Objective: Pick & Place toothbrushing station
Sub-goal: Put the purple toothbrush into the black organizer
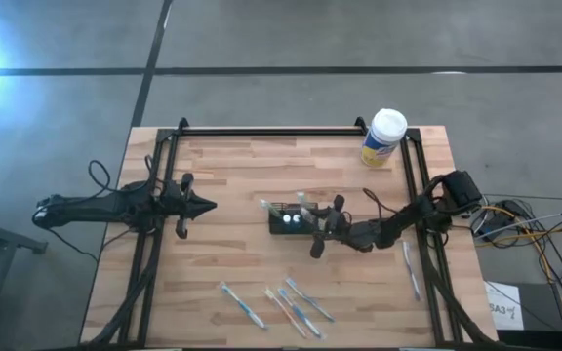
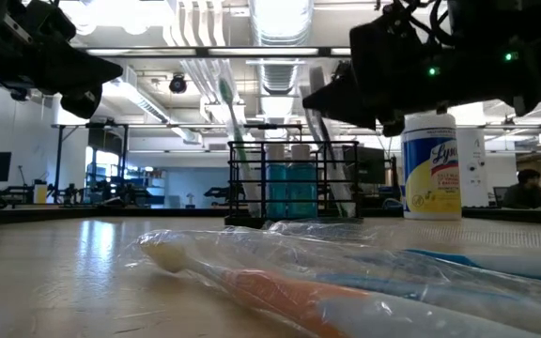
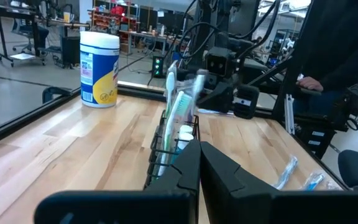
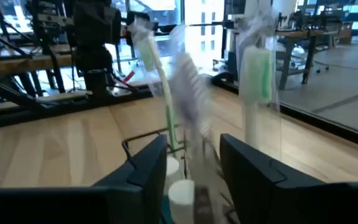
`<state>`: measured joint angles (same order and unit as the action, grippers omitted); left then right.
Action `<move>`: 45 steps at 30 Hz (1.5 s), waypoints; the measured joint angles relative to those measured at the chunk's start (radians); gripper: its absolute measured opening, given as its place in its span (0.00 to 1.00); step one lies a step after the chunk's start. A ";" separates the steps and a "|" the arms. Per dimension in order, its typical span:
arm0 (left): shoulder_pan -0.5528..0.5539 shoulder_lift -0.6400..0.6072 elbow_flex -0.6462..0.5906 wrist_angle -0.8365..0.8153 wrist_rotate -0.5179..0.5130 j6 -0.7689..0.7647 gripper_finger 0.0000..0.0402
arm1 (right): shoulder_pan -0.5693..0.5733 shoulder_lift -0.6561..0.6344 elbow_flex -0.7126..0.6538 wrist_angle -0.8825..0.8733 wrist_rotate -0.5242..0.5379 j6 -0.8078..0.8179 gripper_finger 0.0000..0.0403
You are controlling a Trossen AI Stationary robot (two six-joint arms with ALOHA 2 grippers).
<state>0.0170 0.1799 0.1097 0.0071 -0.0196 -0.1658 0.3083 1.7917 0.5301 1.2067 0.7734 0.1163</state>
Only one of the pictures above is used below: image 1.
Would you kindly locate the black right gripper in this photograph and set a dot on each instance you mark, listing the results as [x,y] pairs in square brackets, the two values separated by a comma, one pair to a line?
[344,231]

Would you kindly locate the white toothbrush edge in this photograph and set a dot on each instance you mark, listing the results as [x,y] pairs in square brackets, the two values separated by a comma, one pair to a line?
[410,270]

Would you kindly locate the black aluminium table frame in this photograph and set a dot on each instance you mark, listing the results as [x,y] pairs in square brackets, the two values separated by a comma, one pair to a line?
[286,131]

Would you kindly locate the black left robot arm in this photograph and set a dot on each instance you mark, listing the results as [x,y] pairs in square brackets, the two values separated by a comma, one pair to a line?
[105,207]

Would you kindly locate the blue toothbrush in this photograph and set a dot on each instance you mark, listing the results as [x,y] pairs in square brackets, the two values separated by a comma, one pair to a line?
[310,300]
[242,304]
[300,314]

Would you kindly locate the pale toothbrush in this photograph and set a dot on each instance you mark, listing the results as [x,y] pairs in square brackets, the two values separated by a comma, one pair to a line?
[303,200]
[308,217]

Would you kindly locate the green bristle toothbrush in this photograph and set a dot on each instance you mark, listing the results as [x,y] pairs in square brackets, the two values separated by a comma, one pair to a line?
[269,207]

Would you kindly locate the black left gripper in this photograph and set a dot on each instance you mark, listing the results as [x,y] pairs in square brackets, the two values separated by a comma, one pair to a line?
[178,207]

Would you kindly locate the white paper sheet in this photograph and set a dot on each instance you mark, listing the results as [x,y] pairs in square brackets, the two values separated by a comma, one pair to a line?
[503,304]

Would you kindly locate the dark grey floor box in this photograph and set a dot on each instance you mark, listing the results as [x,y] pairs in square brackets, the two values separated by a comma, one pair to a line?
[544,307]

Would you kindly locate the orange toothbrush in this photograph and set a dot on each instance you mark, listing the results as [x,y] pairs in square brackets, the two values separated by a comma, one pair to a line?
[283,312]

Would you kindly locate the black power box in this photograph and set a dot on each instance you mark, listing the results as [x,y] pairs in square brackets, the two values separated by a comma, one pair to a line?
[493,222]

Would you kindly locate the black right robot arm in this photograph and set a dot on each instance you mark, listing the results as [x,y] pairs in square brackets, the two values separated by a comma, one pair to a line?
[408,217]

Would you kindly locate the Lysol wipes canister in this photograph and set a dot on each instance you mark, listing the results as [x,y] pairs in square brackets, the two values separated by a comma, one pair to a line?
[383,139]

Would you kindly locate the small teal mouthwash bottle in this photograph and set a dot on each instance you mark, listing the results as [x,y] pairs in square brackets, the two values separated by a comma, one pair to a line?
[296,219]
[286,219]

